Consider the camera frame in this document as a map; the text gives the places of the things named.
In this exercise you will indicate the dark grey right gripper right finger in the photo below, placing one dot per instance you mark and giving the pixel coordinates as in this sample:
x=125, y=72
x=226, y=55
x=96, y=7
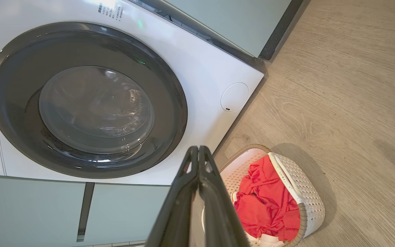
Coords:
x=221, y=219

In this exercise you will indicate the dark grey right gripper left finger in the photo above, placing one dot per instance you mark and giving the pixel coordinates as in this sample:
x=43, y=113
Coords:
x=177, y=212

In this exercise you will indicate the white perforated laundry basket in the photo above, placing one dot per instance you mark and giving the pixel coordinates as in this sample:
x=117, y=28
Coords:
x=303, y=192

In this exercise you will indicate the red garment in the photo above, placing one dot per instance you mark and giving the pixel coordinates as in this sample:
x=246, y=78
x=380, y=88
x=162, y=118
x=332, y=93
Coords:
x=266, y=206

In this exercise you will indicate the round white filter cover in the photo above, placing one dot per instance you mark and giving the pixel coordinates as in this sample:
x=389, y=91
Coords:
x=234, y=96

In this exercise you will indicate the white front-load washing machine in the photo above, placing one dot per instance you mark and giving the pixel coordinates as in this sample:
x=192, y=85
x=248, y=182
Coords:
x=201, y=68

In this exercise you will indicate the round dark washing machine door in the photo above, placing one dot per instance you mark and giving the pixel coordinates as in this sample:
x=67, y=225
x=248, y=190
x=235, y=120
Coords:
x=15, y=89

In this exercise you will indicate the printed text sticker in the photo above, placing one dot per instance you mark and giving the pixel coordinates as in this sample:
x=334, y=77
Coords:
x=111, y=10

